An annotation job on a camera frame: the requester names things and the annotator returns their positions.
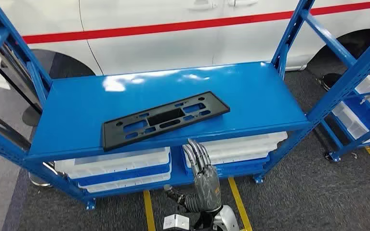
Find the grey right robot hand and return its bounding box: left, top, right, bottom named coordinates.
left=164, top=139, right=223, bottom=214

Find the black plastic plate bracket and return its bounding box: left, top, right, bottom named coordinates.
left=101, top=91, right=231, bottom=152

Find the blue metal shelf rack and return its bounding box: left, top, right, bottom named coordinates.
left=0, top=0, right=370, bottom=211

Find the blue wheeled shelf rack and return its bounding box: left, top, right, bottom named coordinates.
left=319, top=73, right=370, bottom=163

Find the white car red stripe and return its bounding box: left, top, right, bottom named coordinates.
left=0, top=0, right=370, bottom=90

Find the black round stand base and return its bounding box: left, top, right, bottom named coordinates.
left=319, top=73, right=344, bottom=92

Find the chrome round base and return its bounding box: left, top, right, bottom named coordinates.
left=28, top=172, right=52, bottom=188

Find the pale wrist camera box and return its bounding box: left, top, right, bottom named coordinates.
left=163, top=214, right=190, bottom=231

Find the black stanchion post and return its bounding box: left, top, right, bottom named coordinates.
left=0, top=60, right=42, bottom=127

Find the dark metal rail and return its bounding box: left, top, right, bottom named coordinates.
left=0, top=106, right=32, bottom=151

